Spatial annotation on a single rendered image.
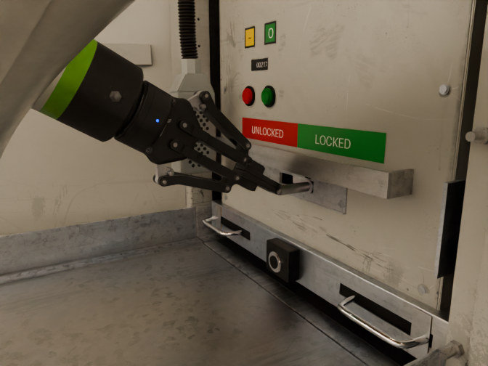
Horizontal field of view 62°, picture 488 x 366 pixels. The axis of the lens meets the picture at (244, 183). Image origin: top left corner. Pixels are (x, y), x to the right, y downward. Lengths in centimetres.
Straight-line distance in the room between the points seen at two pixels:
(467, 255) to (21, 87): 35
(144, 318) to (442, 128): 43
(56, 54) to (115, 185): 75
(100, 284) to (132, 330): 15
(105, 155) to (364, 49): 59
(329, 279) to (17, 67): 47
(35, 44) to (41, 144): 77
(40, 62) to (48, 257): 63
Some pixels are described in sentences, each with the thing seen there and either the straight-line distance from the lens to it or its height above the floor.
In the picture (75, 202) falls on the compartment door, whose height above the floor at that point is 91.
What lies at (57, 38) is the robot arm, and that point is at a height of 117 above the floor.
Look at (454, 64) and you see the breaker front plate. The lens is 44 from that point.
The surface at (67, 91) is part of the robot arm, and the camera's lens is 42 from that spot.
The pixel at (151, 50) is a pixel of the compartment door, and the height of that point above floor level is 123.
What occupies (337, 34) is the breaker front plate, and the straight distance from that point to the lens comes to 55.
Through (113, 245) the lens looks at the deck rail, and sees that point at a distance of 81.
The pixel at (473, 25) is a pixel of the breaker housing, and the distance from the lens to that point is 44.
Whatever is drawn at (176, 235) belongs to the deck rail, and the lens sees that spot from 85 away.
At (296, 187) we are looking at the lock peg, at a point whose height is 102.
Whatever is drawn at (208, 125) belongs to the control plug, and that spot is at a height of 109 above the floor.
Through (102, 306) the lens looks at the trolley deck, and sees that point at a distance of 64.
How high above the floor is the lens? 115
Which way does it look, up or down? 13 degrees down
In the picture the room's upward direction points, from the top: straight up
